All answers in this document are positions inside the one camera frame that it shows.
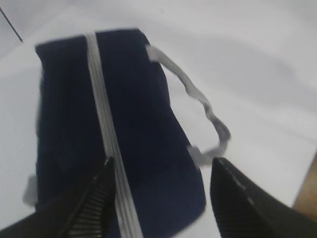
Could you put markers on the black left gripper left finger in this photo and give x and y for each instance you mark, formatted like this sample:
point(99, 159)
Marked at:
point(74, 208)

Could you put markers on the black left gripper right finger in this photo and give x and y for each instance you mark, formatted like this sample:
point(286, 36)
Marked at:
point(244, 210)

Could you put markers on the navy insulated lunch bag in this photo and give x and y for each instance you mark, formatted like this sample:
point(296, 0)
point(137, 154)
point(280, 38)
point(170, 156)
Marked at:
point(106, 129)

